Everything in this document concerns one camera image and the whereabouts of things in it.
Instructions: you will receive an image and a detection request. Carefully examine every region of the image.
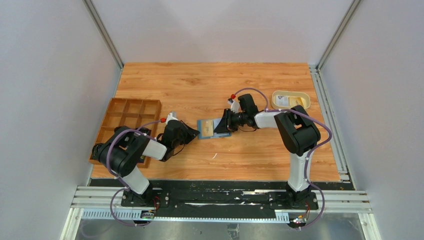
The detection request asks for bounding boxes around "aluminium corner post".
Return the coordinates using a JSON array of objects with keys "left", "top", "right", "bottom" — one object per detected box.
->
[
  {"left": 315, "top": 0, "right": 362, "bottom": 72},
  {"left": 82, "top": 0, "right": 124, "bottom": 71}
]

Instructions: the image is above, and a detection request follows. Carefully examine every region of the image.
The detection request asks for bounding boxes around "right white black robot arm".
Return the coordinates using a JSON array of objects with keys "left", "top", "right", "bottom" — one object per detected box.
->
[{"left": 214, "top": 94, "right": 321, "bottom": 205}]

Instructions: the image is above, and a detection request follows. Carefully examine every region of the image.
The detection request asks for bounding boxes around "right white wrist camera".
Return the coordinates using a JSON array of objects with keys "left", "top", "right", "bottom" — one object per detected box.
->
[{"left": 228, "top": 98, "right": 240, "bottom": 114}]

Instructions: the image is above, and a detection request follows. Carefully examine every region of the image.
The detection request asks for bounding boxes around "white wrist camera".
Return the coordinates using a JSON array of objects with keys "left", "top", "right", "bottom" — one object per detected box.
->
[
  {"left": 228, "top": 98, "right": 240, "bottom": 114},
  {"left": 165, "top": 111, "right": 178, "bottom": 124}
]

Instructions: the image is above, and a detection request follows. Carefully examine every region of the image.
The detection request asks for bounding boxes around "card lying in tray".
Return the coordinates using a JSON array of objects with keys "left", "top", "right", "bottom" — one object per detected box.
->
[{"left": 274, "top": 95, "right": 290, "bottom": 107}]

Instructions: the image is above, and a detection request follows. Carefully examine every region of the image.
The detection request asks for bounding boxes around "gold VIP card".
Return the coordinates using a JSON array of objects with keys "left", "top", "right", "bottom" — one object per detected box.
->
[{"left": 288, "top": 96, "right": 305, "bottom": 108}]

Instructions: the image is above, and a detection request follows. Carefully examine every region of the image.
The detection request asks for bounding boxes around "blue card holder wallet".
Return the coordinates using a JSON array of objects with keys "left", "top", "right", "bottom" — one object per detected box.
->
[{"left": 197, "top": 118, "right": 231, "bottom": 140}]

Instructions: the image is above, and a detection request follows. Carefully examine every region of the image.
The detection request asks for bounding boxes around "cream oval plastic tray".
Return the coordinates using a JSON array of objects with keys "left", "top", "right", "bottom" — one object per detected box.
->
[{"left": 271, "top": 90, "right": 311, "bottom": 109}]

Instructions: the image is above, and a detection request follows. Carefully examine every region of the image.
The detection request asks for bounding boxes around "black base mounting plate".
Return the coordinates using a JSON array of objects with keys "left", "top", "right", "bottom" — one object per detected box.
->
[{"left": 91, "top": 179, "right": 362, "bottom": 222}]

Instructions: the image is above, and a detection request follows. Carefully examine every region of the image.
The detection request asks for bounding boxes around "right aluminium corner post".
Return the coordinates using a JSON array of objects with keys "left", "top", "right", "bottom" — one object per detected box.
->
[{"left": 315, "top": 0, "right": 362, "bottom": 72}]

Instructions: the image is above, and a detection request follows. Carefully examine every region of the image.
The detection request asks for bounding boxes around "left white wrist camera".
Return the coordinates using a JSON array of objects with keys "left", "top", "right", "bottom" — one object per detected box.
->
[{"left": 165, "top": 111, "right": 178, "bottom": 124}]

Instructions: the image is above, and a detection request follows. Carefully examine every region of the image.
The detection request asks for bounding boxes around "left aluminium corner post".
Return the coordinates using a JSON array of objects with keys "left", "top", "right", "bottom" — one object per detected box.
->
[{"left": 82, "top": 0, "right": 124, "bottom": 71}]

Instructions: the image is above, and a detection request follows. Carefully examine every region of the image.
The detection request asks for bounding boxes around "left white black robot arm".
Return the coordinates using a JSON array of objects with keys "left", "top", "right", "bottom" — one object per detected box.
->
[{"left": 91, "top": 118, "right": 200, "bottom": 199}]

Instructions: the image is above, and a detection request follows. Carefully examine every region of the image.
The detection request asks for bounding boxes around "wooden compartment tray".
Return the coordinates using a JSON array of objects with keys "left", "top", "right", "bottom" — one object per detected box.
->
[{"left": 88, "top": 97, "right": 163, "bottom": 169}]

